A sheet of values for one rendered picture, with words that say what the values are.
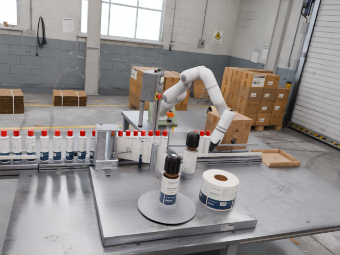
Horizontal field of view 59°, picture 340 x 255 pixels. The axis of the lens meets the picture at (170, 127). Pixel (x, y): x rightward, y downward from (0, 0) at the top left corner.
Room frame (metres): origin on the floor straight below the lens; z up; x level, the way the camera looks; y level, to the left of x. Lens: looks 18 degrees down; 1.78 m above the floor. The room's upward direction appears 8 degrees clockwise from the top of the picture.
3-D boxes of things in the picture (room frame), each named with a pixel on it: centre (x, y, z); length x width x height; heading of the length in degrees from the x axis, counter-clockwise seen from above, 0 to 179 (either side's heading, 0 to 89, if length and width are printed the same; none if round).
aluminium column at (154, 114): (2.12, 0.12, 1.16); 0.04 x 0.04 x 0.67; 22
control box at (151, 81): (2.04, 0.15, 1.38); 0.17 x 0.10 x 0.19; 167
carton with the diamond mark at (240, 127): (2.52, -0.50, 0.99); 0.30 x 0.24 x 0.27; 118
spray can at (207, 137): (2.12, -0.29, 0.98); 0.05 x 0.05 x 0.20
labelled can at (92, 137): (1.82, 0.48, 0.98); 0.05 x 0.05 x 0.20
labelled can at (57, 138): (1.74, 0.69, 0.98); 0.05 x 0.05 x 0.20
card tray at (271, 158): (2.37, -0.90, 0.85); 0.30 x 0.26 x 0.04; 112
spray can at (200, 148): (2.10, -0.24, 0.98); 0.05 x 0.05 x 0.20
